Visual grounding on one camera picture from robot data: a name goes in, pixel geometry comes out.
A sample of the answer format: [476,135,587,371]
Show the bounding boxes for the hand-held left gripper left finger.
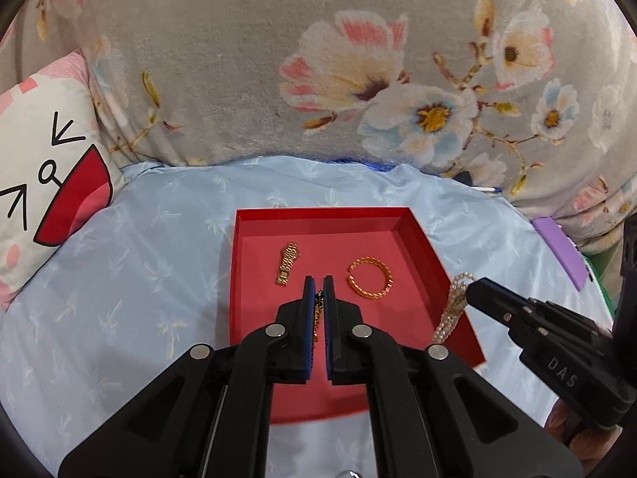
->
[59,275,318,478]

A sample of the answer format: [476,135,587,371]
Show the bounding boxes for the pearl bead bracelet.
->
[432,271,473,344]

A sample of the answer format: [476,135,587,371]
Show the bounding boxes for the grey floral blanket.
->
[0,0,637,256]

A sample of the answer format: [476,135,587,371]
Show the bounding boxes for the dark blue cloth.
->
[338,158,394,171]

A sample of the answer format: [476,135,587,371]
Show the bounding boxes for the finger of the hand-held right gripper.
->
[464,284,544,355]
[472,278,534,310]

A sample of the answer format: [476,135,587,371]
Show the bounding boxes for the gold charm bracelet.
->
[311,291,329,354]

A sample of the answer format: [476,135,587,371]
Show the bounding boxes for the gold chain bracelet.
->
[347,256,395,301]

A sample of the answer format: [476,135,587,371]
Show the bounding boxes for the person's right hand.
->
[544,401,624,478]

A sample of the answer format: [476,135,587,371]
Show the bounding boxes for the gold wristwatch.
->
[276,241,303,287]

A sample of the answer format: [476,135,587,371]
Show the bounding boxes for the cartoon face pillow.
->
[0,50,127,314]

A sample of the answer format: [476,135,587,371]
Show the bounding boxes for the light blue bedsheet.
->
[0,156,618,478]

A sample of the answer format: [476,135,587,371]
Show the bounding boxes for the purple flat object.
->
[532,216,589,292]

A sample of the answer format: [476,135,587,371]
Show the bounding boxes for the green cloth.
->
[586,248,620,312]

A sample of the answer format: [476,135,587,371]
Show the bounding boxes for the red shallow box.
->
[230,206,486,426]

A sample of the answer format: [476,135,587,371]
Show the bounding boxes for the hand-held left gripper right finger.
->
[322,275,584,478]

